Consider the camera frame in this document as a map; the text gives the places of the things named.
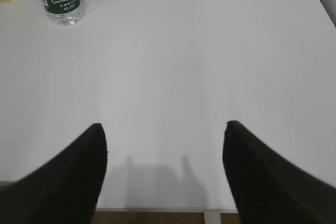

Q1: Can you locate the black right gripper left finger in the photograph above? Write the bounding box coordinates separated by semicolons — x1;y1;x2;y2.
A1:
1;123;108;223

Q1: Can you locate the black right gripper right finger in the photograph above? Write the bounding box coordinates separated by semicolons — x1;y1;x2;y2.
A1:
223;121;335;223

